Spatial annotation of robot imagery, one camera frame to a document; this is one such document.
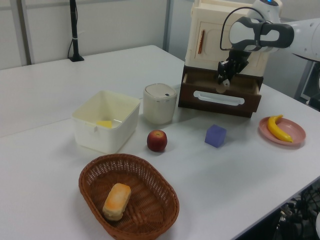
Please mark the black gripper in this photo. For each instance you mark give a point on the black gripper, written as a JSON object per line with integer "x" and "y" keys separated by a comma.
{"x": 238, "y": 61}

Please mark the black white panda toy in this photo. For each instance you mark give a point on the black white panda toy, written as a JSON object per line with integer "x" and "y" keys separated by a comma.
{"x": 226, "y": 82}

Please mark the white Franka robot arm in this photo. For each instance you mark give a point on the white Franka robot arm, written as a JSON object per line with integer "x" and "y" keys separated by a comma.
{"x": 265, "y": 35}

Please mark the cream toy cabinet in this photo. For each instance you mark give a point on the cream toy cabinet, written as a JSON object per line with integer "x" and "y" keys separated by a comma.
{"x": 207, "y": 37}

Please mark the yellow toy banana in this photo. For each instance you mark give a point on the yellow toy banana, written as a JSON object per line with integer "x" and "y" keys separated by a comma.
{"x": 275, "y": 130}

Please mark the red toy apple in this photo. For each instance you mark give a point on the red toy apple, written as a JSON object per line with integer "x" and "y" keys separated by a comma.
{"x": 157, "y": 140}

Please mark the toy bread loaf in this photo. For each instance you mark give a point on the toy bread loaf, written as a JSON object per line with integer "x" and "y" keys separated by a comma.
{"x": 116, "y": 201}

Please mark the purple foam cube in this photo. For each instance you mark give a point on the purple foam cube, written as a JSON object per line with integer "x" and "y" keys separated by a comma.
{"x": 215, "y": 136}

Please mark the small cream trash can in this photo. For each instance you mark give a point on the small cream trash can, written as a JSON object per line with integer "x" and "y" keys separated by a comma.
{"x": 159, "y": 105}

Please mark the pink plate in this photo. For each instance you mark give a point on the pink plate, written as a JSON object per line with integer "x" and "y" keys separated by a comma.
{"x": 296, "y": 132}

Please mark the white plastic storage box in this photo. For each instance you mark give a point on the white plastic storage box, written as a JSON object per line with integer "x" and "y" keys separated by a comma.
{"x": 105, "y": 135}

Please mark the brown wicker basket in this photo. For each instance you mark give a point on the brown wicker basket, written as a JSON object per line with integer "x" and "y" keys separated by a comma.
{"x": 152, "y": 200}

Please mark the grey metal equipment frame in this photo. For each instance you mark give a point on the grey metal equipment frame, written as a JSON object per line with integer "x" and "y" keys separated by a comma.
{"x": 308, "y": 82}

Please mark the black camera stand pole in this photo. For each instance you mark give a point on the black camera stand pole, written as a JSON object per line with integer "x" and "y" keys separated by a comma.
{"x": 74, "y": 30}

